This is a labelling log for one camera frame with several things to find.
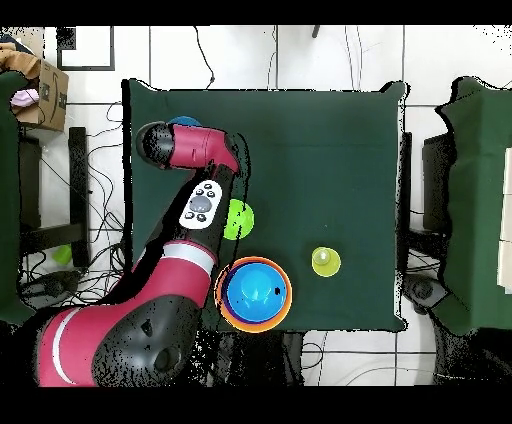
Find pink cloth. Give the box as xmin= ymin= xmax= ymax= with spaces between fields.
xmin=10 ymin=88 xmax=40 ymax=108

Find deep blue bowl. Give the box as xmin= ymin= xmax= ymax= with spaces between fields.
xmin=226 ymin=262 xmax=288 ymax=324

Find lime green cup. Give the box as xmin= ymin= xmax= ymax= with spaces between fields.
xmin=52 ymin=243 xmax=74 ymax=266

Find black square frame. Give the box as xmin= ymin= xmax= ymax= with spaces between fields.
xmin=56 ymin=25 xmax=116 ymax=72

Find light orange bowl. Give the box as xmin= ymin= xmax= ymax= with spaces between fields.
xmin=214 ymin=255 xmax=294 ymax=334

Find small blue ringed bowl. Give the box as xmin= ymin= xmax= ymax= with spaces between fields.
xmin=166 ymin=115 xmax=203 ymax=129

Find black bench frame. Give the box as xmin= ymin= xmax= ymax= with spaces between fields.
xmin=17 ymin=126 xmax=91 ymax=269

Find cardboard box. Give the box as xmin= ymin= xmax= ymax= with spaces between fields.
xmin=10 ymin=59 xmax=70 ymax=133

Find green cloth covered table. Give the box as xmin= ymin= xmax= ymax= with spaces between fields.
xmin=0 ymin=70 xmax=41 ymax=329
xmin=433 ymin=75 xmax=512 ymax=337

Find green bowl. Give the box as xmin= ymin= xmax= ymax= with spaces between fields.
xmin=223 ymin=198 xmax=256 ymax=241

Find grey floor equipment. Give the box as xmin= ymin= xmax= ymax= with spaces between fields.
xmin=401 ymin=273 xmax=447 ymax=315

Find yellow cup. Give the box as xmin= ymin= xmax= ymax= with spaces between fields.
xmin=311 ymin=246 xmax=342 ymax=278

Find dark green tablecloth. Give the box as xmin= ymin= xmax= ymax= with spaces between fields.
xmin=121 ymin=78 xmax=411 ymax=335

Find brown crumpled paper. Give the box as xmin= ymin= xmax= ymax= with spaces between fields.
xmin=0 ymin=41 xmax=43 ymax=81

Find white box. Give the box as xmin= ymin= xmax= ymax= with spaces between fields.
xmin=496 ymin=146 xmax=512 ymax=295

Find tangle of floor cables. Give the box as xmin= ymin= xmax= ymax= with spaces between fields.
xmin=19 ymin=101 xmax=135 ymax=309

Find black cabinet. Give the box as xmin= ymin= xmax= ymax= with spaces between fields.
xmin=421 ymin=131 xmax=455 ymax=233

